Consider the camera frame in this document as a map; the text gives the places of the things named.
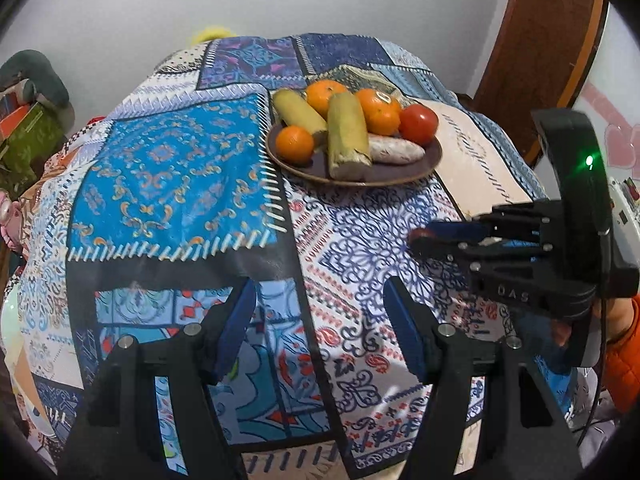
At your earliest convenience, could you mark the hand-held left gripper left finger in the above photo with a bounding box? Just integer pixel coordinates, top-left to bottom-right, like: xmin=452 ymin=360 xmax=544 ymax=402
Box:
xmin=57 ymin=277 xmax=258 ymax=480

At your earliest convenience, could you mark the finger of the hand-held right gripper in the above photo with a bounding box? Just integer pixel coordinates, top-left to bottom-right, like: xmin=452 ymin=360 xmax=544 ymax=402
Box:
xmin=427 ymin=200 xmax=566 ymax=247
xmin=407 ymin=232 xmax=596 ymax=315

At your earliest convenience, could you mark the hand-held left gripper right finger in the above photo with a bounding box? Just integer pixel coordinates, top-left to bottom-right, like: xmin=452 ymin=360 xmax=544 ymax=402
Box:
xmin=385 ymin=276 xmax=583 ymax=480

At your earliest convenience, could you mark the brown round plate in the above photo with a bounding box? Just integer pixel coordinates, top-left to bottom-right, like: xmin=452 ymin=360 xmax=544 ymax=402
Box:
xmin=265 ymin=102 xmax=443 ymax=188

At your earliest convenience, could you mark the pale sweet potato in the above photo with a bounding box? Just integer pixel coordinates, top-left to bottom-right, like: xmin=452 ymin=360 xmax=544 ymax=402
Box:
xmin=368 ymin=135 xmax=426 ymax=165

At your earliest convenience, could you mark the red tomato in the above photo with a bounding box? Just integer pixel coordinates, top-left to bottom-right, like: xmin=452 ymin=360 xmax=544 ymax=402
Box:
xmin=398 ymin=104 xmax=440 ymax=146

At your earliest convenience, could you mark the large orange with sticker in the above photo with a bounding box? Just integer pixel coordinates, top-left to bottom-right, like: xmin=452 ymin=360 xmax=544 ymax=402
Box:
xmin=356 ymin=88 xmax=402 ymax=136

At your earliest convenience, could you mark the corn cob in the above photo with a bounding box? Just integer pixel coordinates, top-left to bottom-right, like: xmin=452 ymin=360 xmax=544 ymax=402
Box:
xmin=327 ymin=92 xmax=373 ymax=182
xmin=272 ymin=89 xmax=329 ymax=136

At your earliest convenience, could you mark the small plain orange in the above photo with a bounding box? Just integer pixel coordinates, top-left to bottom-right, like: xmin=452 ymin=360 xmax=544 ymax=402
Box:
xmin=275 ymin=125 xmax=316 ymax=165

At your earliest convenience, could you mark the person's right forearm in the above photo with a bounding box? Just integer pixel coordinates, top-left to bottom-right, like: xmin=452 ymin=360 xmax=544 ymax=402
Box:
xmin=600 ymin=295 xmax=640 ymax=416

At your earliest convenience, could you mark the person's right hand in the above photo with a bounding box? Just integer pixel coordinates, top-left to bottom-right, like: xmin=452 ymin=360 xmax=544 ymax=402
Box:
xmin=549 ymin=316 xmax=581 ymax=348

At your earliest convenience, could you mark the white panel with pink hearts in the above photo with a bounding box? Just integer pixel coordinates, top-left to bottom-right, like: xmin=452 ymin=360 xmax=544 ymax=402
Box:
xmin=570 ymin=2 xmax=640 ymax=186

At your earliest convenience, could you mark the white device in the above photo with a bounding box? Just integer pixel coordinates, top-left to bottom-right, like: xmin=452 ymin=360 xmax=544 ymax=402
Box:
xmin=607 ymin=177 xmax=640 ymax=256

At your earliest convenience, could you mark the brown wooden door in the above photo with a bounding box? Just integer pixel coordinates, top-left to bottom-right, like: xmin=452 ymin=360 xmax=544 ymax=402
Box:
xmin=472 ymin=0 xmax=608 ymax=168

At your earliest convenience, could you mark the patchwork printed tablecloth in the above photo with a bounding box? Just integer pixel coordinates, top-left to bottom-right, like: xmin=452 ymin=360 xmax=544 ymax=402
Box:
xmin=0 ymin=34 xmax=571 ymax=480

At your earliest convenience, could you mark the small orange with stem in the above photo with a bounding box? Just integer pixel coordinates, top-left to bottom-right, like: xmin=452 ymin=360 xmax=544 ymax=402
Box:
xmin=305 ymin=80 xmax=348 ymax=117

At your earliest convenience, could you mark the pink figurine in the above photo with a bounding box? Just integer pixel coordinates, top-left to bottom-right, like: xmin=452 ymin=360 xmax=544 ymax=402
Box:
xmin=0 ymin=190 xmax=23 ymax=251

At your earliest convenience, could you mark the green patterned box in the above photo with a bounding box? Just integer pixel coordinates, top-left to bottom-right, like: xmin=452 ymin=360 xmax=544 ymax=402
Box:
xmin=0 ymin=102 xmax=66 ymax=186

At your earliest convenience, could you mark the red and orange box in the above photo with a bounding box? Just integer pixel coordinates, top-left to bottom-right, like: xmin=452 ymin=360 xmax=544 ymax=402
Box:
xmin=0 ymin=92 xmax=38 ymax=136

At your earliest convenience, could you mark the grey plush toy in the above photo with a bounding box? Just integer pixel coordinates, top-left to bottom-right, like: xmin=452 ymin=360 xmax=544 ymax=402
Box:
xmin=0 ymin=50 xmax=70 ymax=108

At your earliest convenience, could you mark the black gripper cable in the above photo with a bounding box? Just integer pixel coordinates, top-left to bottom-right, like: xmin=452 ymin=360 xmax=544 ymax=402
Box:
xmin=575 ymin=300 xmax=608 ymax=448

